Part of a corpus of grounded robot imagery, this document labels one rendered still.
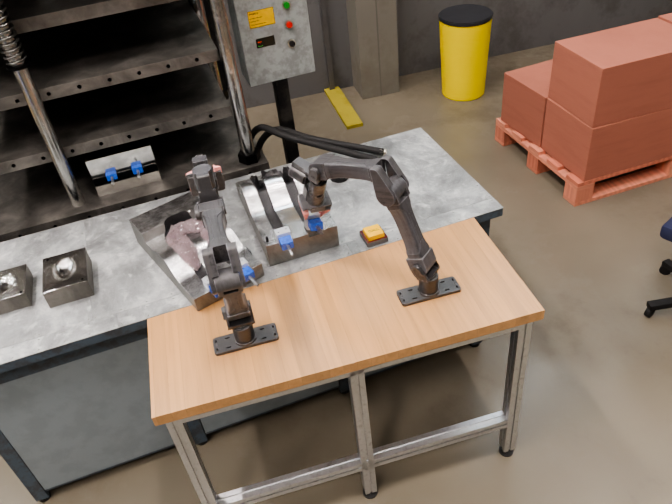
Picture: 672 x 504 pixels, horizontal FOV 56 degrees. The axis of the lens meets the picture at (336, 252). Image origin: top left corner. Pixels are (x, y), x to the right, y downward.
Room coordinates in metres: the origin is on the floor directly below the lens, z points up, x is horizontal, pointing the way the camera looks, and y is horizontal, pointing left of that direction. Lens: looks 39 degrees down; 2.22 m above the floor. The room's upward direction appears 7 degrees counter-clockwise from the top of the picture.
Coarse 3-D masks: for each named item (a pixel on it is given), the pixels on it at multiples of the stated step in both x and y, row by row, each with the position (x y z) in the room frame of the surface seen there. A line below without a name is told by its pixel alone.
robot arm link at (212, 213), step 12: (204, 204) 1.49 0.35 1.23; (216, 204) 1.48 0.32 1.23; (204, 216) 1.43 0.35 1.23; (216, 216) 1.42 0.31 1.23; (216, 228) 1.37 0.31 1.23; (216, 240) 1.31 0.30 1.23; (228, 240) 1.31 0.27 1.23; (204, 252) 1.26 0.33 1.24; (216, 252) 1.28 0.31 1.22; (228, 252) 1.26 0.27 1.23; (204, 264) 1.24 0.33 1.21; (240, 264) 1.25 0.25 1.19; (216, 276) 1.23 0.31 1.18; (240, 276) 1.24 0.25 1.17
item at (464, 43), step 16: (448, 16) 4.41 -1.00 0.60; (464, 16) 4.37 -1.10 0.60; (480, 16) 4.34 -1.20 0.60; (448, 32) 4.32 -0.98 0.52; (464, 32) 4.25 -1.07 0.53; (480, 32) 4.26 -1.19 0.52; (448, 48) 4.33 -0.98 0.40; (464, 48) 4.26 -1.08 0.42; (480, 48) 4.27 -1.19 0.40; (448, 64) 4.33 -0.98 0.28; (464, 64) 4.26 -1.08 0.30; (480, 64) 4.28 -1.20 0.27; (448, 80) 4.34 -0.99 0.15; (464, 80) 4.27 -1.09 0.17; (480, 80) 4.29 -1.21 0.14; (448, 96) 4.35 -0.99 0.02; (464, 96) 4.27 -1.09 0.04; (480, 96) 4.31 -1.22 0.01
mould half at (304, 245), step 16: (272, 176) 2.07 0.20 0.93; (240, 192) 2.10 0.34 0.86; (256, 192) 1.99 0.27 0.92; (272, 192) 1.99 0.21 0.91; (256, 208) 1.93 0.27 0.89; (288, 208) 1.92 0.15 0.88; (256, 224) 1.84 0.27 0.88; (288, 224) 1.81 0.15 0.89; (272, 240) 1.73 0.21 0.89; (304, 240) 1.73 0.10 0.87; (320, 240) 1.75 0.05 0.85; (336, 240) 1.76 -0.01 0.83; (272, 256) 1.70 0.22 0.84; (288, 256) 1.72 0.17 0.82
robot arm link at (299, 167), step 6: (294, 162) 1.74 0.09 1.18; (300, 162) 1.74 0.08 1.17; (306, 162) 1.75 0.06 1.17; (294, 168) 1.74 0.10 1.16; (300, 168) 1.73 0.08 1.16; (306, 168) 1.72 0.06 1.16; (312, 168) 1.67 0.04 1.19; (288, 174) 1.75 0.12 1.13; (294, 174) 1.73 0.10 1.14; (300, 174) 1.72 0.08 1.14; (312, 174) 1.66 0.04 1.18; (318, 174) 1.65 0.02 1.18; (300, 180) 1.72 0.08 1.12; (312, 180) 1.67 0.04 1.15; (318, 180) 1.66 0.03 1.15
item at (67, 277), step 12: (72, 252) 1.84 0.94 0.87; (84, 252) 1.83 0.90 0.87; (48, 264) 1.78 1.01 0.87; (60, 264) 1.79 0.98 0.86; (72, 264) 1.78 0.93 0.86; (84, 264) 1.76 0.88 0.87; (48, 276) 1.71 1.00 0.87; (60, 276) 1.73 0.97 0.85; (72, 276) 1.70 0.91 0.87; (84, 276) 1.69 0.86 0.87; (48, 288) 1.65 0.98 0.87; (60, 288) 1.64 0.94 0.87; (72, 288) 1.65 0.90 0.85; (84, 288) 1.66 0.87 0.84; (48, 300) 1.63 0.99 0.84; (60, 300) 1.64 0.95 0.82; (72, 300) 1.65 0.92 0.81
